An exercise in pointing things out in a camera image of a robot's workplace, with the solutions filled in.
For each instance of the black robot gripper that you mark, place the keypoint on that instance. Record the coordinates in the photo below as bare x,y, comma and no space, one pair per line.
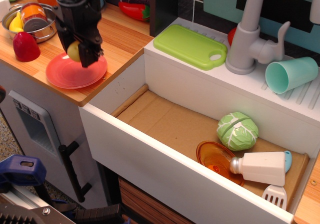
77,20

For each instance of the yellow toy potato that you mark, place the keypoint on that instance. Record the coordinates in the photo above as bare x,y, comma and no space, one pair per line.
73,51

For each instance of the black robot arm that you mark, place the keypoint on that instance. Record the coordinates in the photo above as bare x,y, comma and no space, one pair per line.
77,20

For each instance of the red plastic plate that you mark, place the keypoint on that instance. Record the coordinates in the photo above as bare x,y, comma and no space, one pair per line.
65,73

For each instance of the steel cooking pot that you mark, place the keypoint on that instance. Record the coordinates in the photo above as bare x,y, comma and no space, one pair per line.
40,35

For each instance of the dark red toy strawberry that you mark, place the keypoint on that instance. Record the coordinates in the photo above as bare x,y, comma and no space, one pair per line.
25,47

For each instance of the orange labelled tin can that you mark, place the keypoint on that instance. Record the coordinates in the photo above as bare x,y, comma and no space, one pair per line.
33,17

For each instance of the yellow toy banana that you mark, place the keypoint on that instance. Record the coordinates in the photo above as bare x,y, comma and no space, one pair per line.
16,24

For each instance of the red toy pepper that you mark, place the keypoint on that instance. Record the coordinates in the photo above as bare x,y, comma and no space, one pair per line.
138,12

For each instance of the white box at edge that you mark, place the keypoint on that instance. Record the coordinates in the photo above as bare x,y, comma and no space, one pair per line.
4,8

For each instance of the green cutting board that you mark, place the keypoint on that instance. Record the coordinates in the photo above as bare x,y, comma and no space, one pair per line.
191,47

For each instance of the blue clamp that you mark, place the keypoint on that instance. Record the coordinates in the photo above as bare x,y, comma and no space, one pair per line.
22,171

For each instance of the red toy behind faucet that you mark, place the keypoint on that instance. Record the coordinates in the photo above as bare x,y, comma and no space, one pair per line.
231,35

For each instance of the grey toy faucet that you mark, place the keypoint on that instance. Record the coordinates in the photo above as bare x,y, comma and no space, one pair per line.
247,46

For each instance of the orange transparent bowl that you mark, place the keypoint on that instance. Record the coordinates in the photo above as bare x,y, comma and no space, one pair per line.
217,157

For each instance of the green toy cabbage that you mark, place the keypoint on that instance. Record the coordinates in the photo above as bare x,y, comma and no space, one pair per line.
237,132

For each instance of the teal plastic cup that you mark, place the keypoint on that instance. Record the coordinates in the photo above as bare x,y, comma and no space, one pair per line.
285,75

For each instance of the white salt shaker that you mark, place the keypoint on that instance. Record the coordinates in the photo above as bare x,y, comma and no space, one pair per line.
263,167

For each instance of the light blue plastic utensil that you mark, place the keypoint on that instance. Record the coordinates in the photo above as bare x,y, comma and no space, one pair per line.
288,160

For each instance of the white plastic spatula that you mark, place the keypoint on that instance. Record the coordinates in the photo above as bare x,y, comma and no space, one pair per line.
276,195

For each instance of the black cabinet door handle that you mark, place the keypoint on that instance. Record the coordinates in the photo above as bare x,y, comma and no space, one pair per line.
65,154

